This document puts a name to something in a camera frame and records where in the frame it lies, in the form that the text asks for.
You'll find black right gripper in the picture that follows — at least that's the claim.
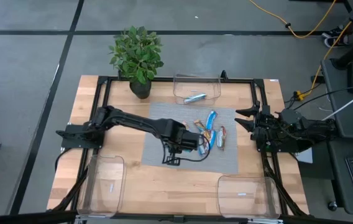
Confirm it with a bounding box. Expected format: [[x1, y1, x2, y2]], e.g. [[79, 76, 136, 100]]
[[234, 101, 282, 152]]

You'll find person's shoe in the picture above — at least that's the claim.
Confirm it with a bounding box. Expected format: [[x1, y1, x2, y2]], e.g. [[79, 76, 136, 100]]
[[321, 26, 346, 39], [324, 35, 350, 49]]

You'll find dark grey side desk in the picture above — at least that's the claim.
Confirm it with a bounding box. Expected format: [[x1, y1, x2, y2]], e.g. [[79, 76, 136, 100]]
[[321, 58, 353, 218]]

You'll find blue granola bar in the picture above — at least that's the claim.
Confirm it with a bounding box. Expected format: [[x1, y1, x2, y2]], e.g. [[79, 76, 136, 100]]
[[183, 93, 208, 105], [198, 129, 216, 156], [206, 110, 219, 131]]

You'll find green leafy plant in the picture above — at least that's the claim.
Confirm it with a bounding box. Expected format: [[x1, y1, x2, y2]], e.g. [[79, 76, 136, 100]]
[[108, 25, 165, 85]]

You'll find yellow extension cable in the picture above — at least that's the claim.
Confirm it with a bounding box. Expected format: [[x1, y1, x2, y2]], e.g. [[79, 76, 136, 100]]
[[247, 0, 337, 39], [300, 0, 353, 100]]

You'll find red white granola bar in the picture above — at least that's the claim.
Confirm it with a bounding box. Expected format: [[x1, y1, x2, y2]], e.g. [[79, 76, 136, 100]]
[[216, 125, 227, 151]]

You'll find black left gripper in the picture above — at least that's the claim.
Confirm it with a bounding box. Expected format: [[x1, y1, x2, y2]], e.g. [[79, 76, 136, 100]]
[[168, 132, 207, 153]]

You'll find grey woven mat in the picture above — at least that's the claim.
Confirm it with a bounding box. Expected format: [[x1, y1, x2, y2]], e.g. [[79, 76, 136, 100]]
[[141, 102, 239, 175]]

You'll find yellow black power plug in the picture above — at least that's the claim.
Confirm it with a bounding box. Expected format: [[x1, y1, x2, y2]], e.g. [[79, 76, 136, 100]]
[[293, 90, 308, 102]]

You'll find black metal table frame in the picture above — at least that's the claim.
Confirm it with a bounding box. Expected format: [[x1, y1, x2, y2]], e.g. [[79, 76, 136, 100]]
[[52, 70, 311, 224]]

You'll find white cable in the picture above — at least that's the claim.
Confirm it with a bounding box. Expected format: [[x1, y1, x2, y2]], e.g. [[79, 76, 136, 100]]
[[321, 93, 353, 121]]

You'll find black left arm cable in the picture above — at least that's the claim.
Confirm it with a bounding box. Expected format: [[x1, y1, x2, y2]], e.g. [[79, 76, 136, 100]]
[[162, 133, 211, 166]]

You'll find black plant pot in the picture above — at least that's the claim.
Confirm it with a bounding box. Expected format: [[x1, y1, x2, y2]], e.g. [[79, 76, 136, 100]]
[[129, 79, 152, 100]]

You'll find clear plastic bin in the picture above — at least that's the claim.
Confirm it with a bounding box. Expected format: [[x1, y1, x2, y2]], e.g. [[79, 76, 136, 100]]
[[216, 175, 282, 220], [172, 73, 222, 106], [76, 154, 127, 218]]

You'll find white paper sheet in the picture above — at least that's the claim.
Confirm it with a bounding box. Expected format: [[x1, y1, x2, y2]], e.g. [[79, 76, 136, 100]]
[[295, 147, 313, 164]]

